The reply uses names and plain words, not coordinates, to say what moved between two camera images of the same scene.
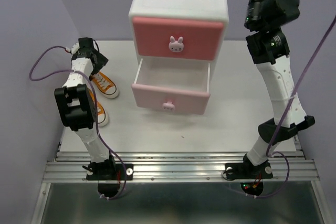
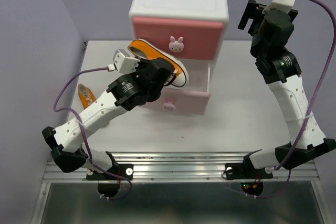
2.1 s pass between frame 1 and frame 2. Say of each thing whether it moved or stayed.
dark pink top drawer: stayed
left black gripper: moved
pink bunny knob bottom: stayed
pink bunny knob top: stayed
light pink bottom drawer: stayed
